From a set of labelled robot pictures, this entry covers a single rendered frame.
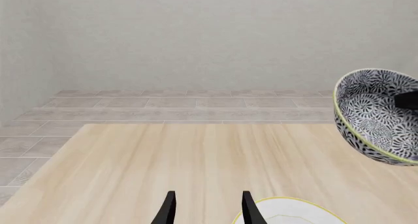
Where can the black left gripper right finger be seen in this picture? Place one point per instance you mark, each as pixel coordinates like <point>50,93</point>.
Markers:
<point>250,213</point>

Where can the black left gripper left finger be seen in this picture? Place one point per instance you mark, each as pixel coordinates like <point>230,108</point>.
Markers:
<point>167,210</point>

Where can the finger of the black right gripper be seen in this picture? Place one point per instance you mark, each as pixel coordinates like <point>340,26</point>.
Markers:
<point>407,99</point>

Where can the white plate with yellow rim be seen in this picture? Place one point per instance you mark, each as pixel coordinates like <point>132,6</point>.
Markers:
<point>294,213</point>

